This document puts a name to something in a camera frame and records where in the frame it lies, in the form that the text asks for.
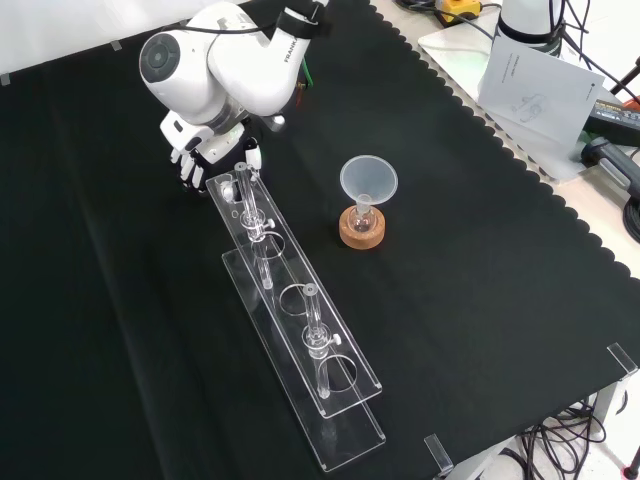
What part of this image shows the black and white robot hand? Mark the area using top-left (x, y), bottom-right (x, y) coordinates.
top-left (159, 112), bottom-right (264, 194)

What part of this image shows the clear acrylic funnel stand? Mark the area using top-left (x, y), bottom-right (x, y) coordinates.
top-left (205, 162), bottom-right (387, 474)

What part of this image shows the translucent plastic funnel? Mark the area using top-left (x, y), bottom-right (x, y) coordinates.
top-left (339, 154), bottom-right (399, 214)

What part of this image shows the clear round-bottom flask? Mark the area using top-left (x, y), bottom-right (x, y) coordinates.
top-left (348, 194), bottom-right (377, 234)

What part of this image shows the pale board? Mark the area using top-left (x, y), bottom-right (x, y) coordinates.
top-left (417, 22), bottom-right (640, 184)

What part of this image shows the black bench cloth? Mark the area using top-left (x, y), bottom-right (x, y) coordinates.
top-left (0, 0), bottom-right (640, 480)

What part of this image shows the yellow stop button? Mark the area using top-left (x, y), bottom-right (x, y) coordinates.
top-left (433, 0), bottom-right (482, 26)

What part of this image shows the white paper manual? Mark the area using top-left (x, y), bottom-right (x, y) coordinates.
top-left (477, 35), bottom-right (605, 164)

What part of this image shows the clear acrylic table clamp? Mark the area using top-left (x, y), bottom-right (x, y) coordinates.
top-left (606, 343), bottom-right (640, 382)
top-left (423, 433), bottom-right (454, 479)

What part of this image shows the black power adapter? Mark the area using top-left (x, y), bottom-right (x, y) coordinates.
top-left (587, 97), bottom-right (640, 146)

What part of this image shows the cork ring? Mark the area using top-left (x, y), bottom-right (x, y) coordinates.
top-left (338, 204), bottom-right (388, 250)

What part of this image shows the black floor cable bundle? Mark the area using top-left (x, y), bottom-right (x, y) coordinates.
top-left (499, 399), bottom-right (609, 480)

